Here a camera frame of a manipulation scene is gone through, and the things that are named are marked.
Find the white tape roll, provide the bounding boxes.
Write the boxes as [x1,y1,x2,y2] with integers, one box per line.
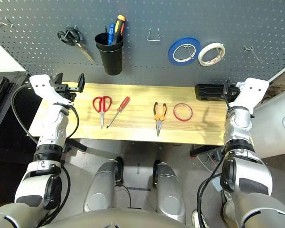
[198,42,226,67]

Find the red handled screwdriver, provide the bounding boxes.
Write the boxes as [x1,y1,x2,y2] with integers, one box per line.
[106,96,131,129]

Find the silver right robot leg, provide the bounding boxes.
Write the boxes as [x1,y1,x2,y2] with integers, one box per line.
[152,160,187,224]

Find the silver left robot leg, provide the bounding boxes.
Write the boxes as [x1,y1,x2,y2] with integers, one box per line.
[83,156,124,212]

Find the silver robot torso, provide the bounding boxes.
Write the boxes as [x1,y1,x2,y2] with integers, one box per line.
[38,208,189,228]

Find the blue handled screwdriver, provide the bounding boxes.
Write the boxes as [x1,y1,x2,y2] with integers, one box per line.
[106,23,116,46]

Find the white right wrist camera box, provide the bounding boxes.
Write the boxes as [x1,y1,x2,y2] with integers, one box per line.
[228,78,269,112]

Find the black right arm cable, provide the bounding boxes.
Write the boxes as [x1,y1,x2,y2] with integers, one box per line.
[196,152,226,228]

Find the grey perforated pegboard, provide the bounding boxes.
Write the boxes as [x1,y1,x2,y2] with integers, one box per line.
[0,0,285,87]

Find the red handled scissors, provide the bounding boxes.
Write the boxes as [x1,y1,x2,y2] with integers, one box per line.
[92,95,113,130]

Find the black plastic cup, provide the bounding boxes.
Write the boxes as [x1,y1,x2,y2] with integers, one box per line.
[94,32,124,76]

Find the blue tape roll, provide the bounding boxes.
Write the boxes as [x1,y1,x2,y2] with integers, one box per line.
[168,37,202,66]

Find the metal wire plier holder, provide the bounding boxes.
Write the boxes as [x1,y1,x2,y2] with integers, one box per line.
[146,28,162,42]

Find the thin red tape ring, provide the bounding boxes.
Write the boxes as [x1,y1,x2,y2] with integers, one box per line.
[172,102,194,122]

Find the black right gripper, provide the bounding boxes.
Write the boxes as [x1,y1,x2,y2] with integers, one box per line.
[196,82,240,103]

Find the white rounded machine shell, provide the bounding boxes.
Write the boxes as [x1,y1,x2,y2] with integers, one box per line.
[251,87,285,160]

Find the orange and black screwdriver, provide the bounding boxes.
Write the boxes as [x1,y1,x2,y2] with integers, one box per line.
[112,15,126,45]

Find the short black left wrist cable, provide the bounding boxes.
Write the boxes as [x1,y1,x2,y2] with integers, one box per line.
[53,102,80,140]

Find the black table leg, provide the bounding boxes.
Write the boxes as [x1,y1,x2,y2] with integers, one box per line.
[63,139,87,153]
[190,143,225,157]

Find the long black left arm cable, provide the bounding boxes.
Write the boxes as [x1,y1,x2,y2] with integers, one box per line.
[11,84,38,144]

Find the black handled scissors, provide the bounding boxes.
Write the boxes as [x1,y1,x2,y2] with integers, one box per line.
[57,25,95,64]

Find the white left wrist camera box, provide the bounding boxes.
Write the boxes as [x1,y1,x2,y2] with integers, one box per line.
[29,74,73,106]

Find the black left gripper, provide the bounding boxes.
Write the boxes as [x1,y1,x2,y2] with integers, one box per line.
[53,73,86,103]

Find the orange long nose pliers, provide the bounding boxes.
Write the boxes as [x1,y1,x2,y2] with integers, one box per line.
[153,102,168,137]

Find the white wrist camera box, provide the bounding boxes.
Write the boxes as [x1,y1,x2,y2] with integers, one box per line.
[29,74,73,106]
[228,78,269,112]

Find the black cabinet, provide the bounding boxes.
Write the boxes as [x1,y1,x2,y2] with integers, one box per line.
[0,71,31,143]

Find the silver robot leg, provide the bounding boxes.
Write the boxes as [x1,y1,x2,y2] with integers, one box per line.
[83,156,124,212]
[152,160,187,224]

